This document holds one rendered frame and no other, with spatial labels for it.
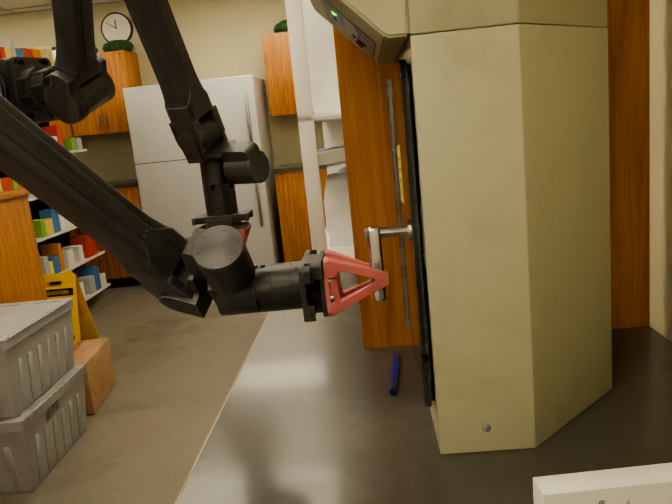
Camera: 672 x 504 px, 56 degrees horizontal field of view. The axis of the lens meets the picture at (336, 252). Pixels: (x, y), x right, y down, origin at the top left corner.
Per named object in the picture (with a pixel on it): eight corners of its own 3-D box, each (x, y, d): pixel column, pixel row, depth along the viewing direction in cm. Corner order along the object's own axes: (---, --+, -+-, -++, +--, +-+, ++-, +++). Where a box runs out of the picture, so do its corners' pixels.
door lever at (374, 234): (416, 300, 74) (414, 294, 77) (410, 220, 72) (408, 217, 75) (370, 303, 75) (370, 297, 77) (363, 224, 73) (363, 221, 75)
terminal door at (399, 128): (413, 328, 104) (393, 76, 96) (432, 412, 74) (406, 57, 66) (408, 328, 104) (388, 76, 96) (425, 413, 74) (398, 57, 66)
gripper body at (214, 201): (248, 223, 113) (242, 182, 111) (191, 229, 113) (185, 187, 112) (254, 218, 119) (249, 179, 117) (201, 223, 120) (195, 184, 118)
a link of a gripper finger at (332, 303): (384, 242, 78) (310, 249, 79) (386, 254, 71) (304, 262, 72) (390, 294, 80) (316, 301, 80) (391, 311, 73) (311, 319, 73)
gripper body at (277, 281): (320, 248, 80) (263, 253, 81) (313, 266, 70) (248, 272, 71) (326, 297, 81) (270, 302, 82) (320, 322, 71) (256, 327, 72)
